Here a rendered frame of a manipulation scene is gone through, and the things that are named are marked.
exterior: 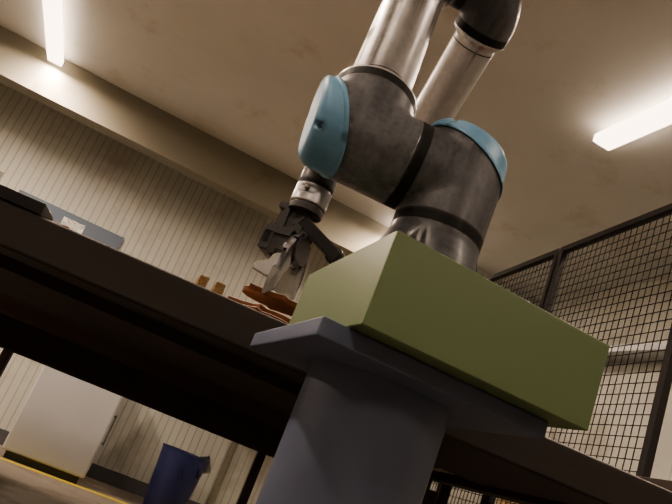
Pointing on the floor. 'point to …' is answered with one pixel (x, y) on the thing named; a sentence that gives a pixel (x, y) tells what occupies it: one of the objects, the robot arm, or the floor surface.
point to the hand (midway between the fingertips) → (277, 301)
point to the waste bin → (175, 476)
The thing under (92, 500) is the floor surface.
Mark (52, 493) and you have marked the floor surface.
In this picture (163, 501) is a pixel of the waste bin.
